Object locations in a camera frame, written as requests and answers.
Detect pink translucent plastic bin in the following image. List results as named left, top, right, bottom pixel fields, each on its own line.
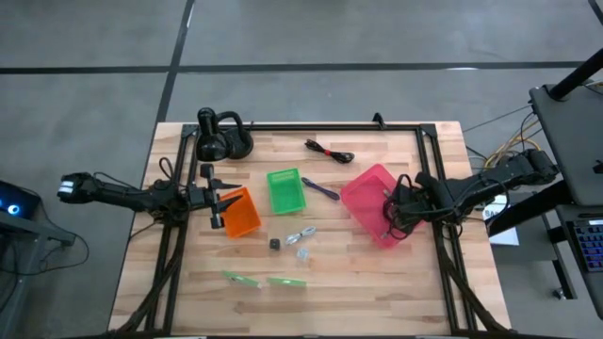
left=339, top=162, right=428, bottom=250

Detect green plastic basket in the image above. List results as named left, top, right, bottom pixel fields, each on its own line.
left=266, top=167, right=308, bottom=216

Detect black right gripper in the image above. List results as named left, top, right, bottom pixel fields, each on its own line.
left=397, top=171, right=457, bottom=218

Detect keyboard with coloured backlight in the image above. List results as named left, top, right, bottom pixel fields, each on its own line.
left=572, top=218, right=603, bottom=274

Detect yellow cable bundle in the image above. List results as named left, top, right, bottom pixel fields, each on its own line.
left=483, top=120, right=543, bottom=170

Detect black cable bundle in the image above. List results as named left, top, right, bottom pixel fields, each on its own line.
left=382, top=186, right=426, bottom=240

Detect grey metal stand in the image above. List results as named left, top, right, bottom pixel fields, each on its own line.
left=0, top=210, right=77, bottom=339

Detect black cable with red tie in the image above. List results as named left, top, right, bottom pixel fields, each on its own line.
left=303, top=137, right=356, bottom=166

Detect orange plastic basket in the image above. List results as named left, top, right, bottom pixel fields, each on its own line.
left=219, top=186, right=263, bottom=240

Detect black aluminium table frame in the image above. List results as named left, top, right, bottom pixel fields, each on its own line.
left=112, top=121, right=517, bottom=338

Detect dark grey desk panel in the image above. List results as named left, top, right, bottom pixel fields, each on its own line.
left=528, top=83, right=603, bottom=207

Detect black pole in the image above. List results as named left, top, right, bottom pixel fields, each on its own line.
left=547, top=46, right=603, bottom=102

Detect black device with blue light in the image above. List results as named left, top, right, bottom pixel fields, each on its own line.
left=0, top=180, right=42, bottom=220

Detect white paper sheet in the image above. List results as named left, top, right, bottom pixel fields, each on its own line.
left=482, top=193, right=521, bottom=248

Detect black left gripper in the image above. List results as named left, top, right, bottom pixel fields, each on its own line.
left=187, top=176, right=245, bottom=231

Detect white cable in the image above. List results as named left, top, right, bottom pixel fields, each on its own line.
left=284, top=225, right=318, bottom=247

